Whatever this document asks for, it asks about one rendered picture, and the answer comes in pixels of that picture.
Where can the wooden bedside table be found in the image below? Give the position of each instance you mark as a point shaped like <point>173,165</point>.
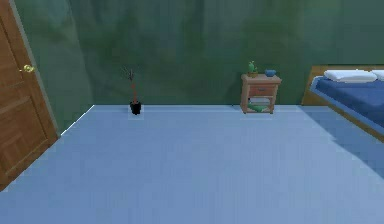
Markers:
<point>261,89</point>

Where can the brown wooden room door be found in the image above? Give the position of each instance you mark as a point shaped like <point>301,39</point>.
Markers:
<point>20,113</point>

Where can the green cloth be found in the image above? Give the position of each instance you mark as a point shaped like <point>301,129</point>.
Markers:
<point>257,107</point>

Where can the white pillow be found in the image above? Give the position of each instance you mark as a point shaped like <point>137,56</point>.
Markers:
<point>379,74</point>
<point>350,75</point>

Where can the white book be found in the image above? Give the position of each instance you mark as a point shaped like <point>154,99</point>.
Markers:
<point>259,100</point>

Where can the wooden bed with blue cover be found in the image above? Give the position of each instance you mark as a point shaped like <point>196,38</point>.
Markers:
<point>353,96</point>

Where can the brass door knob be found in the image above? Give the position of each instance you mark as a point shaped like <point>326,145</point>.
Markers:
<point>28,68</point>

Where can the bare plant in black pot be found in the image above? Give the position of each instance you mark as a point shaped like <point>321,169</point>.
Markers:
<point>135,107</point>

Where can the blue bowl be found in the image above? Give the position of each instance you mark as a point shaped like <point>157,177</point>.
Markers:
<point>270,72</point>

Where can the small green potted cactus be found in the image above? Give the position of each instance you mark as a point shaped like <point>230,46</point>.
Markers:
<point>252,69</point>

